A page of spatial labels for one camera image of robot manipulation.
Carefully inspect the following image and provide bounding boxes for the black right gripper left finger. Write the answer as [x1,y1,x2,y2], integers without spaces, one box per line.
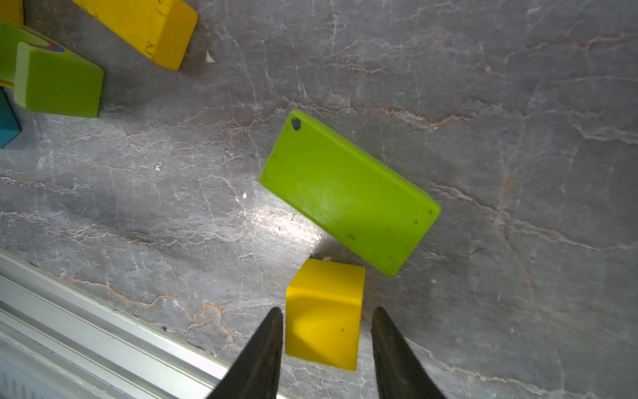
[208,307,283,399]

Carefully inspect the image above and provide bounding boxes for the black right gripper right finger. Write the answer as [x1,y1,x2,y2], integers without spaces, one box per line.
[372,307,446,399]

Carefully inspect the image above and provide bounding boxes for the yellow cube block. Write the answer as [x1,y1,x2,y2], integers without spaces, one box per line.
[285,259,366,371]

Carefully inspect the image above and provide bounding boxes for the green flat block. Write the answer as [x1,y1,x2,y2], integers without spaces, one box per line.
[259,110,441,277]

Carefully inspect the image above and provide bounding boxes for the long teal block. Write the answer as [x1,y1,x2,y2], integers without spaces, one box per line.
[0,90,22,148]

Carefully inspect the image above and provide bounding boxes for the long yellow block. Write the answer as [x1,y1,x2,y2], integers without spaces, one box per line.
[74,0,198,71]

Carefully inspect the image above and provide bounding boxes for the green arch block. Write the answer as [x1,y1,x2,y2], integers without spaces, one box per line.
[1,21,104,118]

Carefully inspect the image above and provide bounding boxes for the yellow upright block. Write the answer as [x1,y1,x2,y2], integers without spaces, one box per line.
[0,0,24,27]

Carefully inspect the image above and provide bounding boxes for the aluminium rail frame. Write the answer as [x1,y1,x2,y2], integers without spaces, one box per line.
[0,248,295,399]

